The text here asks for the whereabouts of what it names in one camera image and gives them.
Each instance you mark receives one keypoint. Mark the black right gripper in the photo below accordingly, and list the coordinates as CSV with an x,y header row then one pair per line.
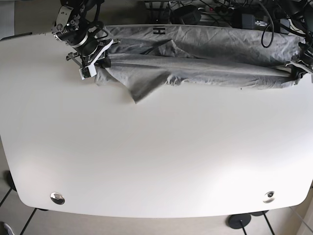
x,y
101,63

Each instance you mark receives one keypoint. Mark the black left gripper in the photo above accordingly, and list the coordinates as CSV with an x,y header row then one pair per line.
x,y
302,62

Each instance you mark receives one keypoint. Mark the grey T-shirt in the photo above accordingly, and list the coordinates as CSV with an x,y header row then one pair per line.
x,y
149,56

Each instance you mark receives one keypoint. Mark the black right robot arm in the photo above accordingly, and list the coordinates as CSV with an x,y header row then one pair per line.
x,y
78,26

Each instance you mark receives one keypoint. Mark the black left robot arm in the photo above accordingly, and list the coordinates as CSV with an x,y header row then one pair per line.
x,y
300,12

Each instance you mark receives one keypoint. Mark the right silver table grommet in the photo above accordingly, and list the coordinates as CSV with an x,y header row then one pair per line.
x,y
268,197

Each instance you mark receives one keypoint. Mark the silver table grommet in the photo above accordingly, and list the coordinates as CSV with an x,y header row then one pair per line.
x,y
268,197
57,198

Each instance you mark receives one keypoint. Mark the left silver table grommet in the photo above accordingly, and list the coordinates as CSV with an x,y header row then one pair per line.
x,y
57,198

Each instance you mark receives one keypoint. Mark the black left table leg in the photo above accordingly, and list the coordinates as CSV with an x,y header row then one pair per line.
x,y
9,181

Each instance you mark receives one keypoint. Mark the black round stand base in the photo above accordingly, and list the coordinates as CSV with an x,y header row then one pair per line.
x,y
238,221

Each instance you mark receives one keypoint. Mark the grey shoe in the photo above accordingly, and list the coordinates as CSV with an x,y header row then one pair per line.
x,y
5,229

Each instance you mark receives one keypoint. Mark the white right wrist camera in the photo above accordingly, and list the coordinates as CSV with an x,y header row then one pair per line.
x,y
89,69

